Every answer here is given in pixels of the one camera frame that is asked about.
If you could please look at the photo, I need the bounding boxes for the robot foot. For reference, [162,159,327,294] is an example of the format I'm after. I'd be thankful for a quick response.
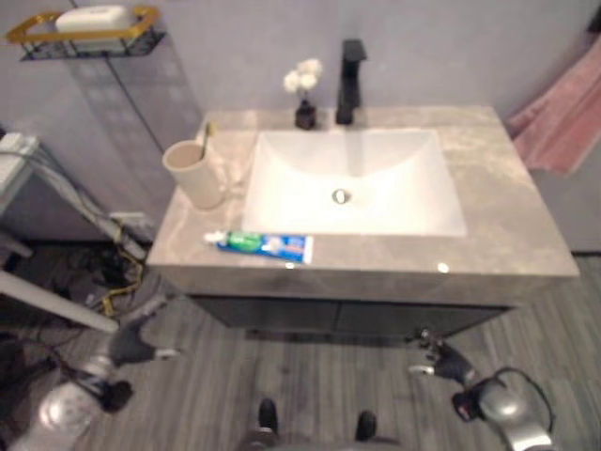
[257,397,279,434]
[355,410,378,442]

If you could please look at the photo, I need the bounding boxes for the beige cup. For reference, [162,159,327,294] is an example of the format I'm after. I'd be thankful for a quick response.
[162,142,224,211]

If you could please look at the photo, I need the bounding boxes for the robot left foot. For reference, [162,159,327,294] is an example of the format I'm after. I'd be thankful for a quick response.
[257,397,279,434]

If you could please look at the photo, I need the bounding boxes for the dark vanity cabinet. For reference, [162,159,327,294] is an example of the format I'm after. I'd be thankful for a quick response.
[186,293,517,338]

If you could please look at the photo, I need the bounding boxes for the pink towel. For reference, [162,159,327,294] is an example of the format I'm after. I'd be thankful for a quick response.
[505,12,601,176]

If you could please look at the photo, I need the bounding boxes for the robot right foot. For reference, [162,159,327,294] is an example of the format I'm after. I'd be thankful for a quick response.
[355,410,378,442]

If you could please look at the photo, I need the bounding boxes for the bundle of cables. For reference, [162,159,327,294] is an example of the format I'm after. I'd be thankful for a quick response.
[51,220,163,325]

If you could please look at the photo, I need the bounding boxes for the white sink basin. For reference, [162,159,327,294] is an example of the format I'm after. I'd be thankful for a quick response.
[240,129,469,238]

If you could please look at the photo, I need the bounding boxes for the white frame stand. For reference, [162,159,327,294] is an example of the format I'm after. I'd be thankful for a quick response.
[0,132,156,334]

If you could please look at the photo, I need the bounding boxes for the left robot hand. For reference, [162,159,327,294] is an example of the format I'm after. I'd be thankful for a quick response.
[108,294,181,368]

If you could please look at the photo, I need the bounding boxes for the black faucet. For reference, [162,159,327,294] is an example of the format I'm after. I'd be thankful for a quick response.
[334,39,368,126]

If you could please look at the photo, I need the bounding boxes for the grey marble vanity counter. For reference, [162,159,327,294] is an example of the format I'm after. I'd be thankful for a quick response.
[146,105,581,309]

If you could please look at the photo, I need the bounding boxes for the white flowers in dark vase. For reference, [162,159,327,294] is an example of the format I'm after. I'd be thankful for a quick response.
[283,57,324,130]

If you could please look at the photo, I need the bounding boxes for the white soap bar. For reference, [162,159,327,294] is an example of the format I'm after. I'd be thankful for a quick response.
[54,4,132,35]

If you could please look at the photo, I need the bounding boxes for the black gold wall shelf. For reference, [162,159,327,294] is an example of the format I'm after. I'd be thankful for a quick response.
[5,5,167,62]

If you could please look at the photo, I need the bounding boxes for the blue green toothpaste tube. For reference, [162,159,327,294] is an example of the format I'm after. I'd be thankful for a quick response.
[203,230,315,264]

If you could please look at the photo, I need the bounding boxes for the toothbrush with yellow-green handle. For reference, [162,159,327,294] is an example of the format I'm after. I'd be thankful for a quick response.
[200,120,217,160]

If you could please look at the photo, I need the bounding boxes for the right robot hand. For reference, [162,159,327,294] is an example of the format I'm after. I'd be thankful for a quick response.
[406,328,479,387]

